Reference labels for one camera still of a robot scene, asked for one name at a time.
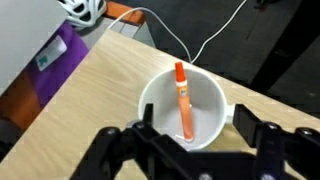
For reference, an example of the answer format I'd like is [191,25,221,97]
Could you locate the orange brown box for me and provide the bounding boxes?
[0,70,43,132]

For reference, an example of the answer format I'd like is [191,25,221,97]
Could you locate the orange marker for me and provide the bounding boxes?
[174,61,196,144]

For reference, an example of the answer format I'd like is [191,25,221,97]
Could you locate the purple bag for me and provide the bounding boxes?
[27,20,91,108]

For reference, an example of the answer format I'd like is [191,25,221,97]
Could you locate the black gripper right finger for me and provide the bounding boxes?
[232,103,320,180]

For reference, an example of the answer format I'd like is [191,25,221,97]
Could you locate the white ceramic mug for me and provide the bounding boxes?
[137,67,236,152]

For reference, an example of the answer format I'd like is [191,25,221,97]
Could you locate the white bicycle helmet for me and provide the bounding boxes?
[57,0,108,30]

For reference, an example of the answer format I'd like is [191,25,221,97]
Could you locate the white board panel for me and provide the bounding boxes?
[0,0,70,97]

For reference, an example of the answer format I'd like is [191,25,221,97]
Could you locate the white label with teal print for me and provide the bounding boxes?
[34,34,68,72]

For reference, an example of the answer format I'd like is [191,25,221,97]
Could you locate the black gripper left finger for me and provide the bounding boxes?
[69,103,198,180]

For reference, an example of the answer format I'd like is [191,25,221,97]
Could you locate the orange seat edge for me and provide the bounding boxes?
[102,0,147,27]

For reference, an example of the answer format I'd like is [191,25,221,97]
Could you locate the white cable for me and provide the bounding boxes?
[105,0,249,65]

